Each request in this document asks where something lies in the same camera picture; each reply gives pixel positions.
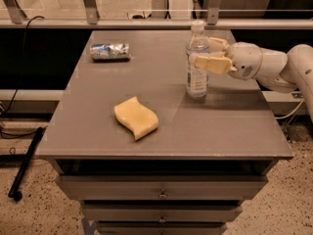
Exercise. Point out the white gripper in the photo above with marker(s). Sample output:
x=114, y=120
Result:
x=245, y=60

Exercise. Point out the clear plastic water bottle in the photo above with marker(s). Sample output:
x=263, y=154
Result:
x=197, y=78

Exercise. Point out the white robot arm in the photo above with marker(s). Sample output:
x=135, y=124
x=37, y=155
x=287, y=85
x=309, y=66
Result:
x=275, y=70

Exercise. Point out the yellow wavy sponge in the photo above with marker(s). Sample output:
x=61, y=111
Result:
x=136, y=117

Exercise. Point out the crushed silver blue can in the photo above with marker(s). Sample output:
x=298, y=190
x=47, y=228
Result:
x=110, y=51

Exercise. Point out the grey drawer cabinet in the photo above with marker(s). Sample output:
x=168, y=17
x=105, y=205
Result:
x=231, y=133

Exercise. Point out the top grey drawer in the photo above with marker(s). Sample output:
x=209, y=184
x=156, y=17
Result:
x=160, y=188

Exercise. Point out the grey drawer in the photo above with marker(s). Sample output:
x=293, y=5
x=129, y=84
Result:
x=161, y=213
x=160, y=229
x=160, y=188

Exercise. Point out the middle grey drawer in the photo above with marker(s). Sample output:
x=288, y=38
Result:
x=161, y=213

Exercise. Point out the bottom grey drawer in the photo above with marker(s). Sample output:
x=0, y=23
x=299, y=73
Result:
x=160, y=229

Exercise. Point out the black rod on floor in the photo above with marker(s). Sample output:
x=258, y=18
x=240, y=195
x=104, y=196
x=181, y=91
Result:
x=14, y=192

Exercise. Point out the metal railing frame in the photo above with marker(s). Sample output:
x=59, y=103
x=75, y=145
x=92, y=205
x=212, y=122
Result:
x=164, y=14

